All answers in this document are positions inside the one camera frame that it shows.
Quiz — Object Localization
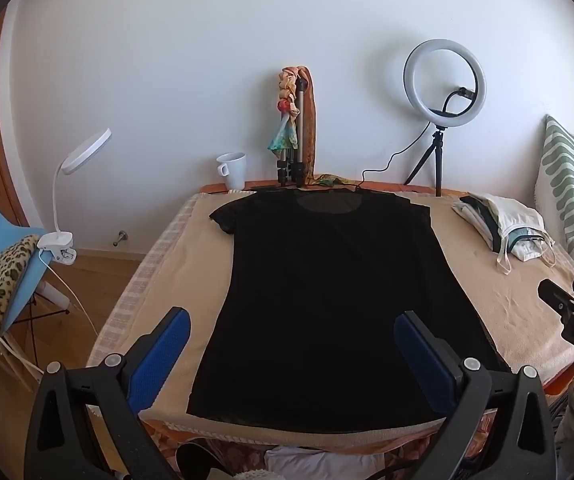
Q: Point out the beige blanket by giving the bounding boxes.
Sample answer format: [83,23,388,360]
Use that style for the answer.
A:
[87,191,574,453]

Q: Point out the white lamp cable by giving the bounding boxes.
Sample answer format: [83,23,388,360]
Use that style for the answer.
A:
[42,255,100,336]

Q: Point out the colourful orange scarf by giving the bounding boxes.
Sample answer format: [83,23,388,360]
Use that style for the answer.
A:
[267,65,348,188]

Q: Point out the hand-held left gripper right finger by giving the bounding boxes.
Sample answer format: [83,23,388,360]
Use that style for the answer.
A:
[393,310,560,480]

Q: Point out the white mug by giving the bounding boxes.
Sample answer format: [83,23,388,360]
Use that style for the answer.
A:
[216,152,248,191]

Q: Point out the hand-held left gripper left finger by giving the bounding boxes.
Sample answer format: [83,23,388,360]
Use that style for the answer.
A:
[24,306,191,480]

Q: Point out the black t-shirt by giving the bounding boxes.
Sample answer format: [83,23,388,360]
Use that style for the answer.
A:
[187,187,512,435]

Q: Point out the folded white dark-trimmed garment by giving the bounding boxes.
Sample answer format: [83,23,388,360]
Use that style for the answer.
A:
[452,194,502,251]

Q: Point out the black power cable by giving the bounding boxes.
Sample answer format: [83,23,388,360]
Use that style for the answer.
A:
[302,125,430,193]

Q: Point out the white ring light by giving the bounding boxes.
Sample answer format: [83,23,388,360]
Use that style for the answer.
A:
[403,38,488,128]

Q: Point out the green striped pillow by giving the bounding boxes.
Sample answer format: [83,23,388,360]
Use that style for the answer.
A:
[534,115,574,291]

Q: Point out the white clip lamp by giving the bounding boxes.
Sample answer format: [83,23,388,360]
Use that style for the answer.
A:
[37,128,112,265]

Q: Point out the orange leaf-print bedsheet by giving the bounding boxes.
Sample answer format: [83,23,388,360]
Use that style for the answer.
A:
[142,180,574,480]

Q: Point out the white cloth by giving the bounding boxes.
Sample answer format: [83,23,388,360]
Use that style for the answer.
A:
[264,447,382,480]

